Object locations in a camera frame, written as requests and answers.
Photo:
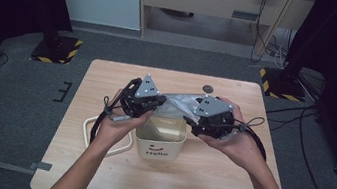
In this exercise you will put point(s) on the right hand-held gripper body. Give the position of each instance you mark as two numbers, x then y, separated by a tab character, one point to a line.
216	122

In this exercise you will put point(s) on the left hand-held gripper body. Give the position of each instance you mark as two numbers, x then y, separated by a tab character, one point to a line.
135	103

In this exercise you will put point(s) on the clear plastic trash bag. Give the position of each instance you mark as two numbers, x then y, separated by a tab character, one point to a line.
176	104

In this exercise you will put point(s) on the cream plastic trash bin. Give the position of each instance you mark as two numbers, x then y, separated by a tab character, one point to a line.
162	147

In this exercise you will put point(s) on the person's left hand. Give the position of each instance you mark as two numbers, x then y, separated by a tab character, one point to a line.
114	130

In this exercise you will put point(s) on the person's right hand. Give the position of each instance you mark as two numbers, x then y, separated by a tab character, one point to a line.
242	149

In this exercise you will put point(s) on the black striped stand base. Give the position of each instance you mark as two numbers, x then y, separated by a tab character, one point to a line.
58	51
280	86

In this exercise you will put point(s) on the grey tape piece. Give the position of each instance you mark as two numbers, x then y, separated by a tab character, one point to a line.
42	166

